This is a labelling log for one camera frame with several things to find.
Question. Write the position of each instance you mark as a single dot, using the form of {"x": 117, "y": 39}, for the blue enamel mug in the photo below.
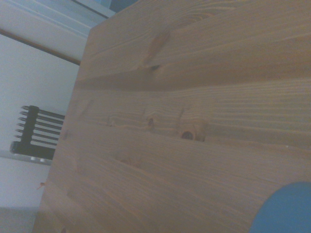
{"x": 286, "y": 211}

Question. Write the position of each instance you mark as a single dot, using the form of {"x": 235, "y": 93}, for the black slatted rack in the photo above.
{"x": 30, "y": 131}

